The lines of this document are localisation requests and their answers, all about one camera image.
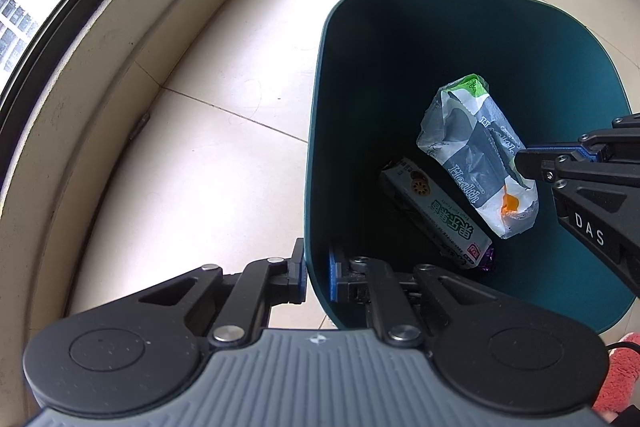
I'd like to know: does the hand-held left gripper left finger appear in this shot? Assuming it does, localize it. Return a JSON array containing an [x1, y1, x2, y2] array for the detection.
[[137, 237, 307, 345]]

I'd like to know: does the white purple snack packet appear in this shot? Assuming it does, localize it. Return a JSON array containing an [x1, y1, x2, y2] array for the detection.
[[378, 157, 496, 277]]

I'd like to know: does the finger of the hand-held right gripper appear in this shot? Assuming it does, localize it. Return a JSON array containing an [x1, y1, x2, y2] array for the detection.
[[518, 113, 640, 164], [515, 156, 640, 297]]

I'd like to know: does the red fluffy cloth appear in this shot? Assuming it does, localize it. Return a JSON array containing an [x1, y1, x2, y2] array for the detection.
[[590, 332, 640, 417]]

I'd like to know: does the dark teal trash bin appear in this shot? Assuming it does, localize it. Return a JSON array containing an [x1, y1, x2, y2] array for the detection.
[[303, 0, 632, 335]]

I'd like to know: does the white grey plastic bag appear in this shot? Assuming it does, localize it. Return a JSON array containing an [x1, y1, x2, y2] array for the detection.
[[417, 74, 541, 240]]

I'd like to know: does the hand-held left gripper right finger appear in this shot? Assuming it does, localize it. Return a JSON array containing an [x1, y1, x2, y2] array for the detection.
[[328, 247, 501, 349]]

